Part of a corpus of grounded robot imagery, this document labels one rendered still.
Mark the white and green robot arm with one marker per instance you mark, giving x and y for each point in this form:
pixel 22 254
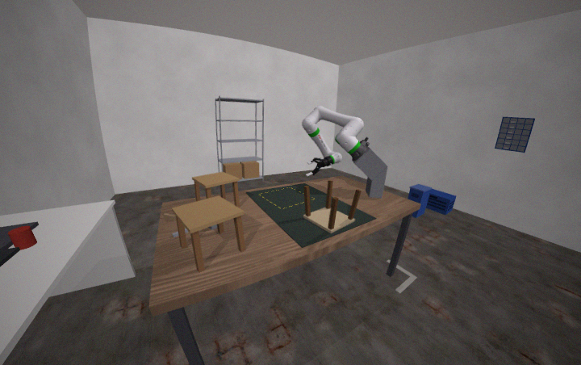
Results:
pixel 346 137

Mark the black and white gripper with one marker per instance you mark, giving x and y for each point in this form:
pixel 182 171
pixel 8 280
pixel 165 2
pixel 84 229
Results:
pixel 324 162

